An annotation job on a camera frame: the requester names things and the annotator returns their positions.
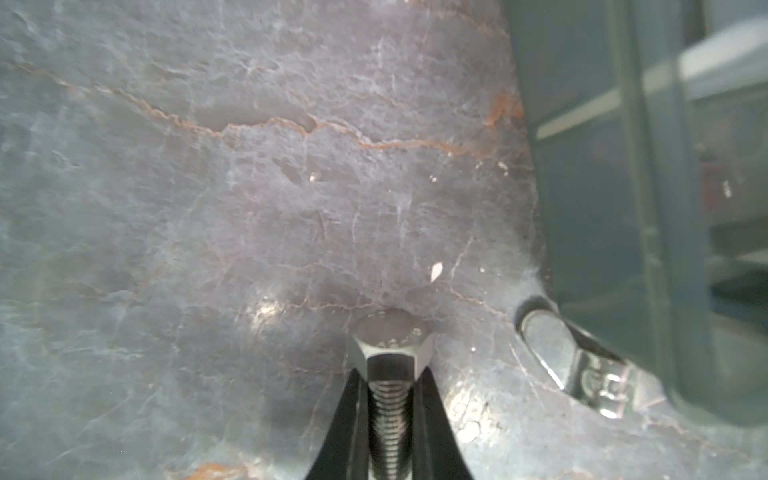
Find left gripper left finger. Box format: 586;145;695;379
305;370;368;480

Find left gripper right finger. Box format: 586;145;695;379
411;367;474;480

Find silver hex bolt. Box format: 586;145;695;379
347;308;434;479

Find silver wing nut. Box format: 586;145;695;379
514;297;666;420

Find grey plastic organizer box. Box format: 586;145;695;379
506;1;767;426

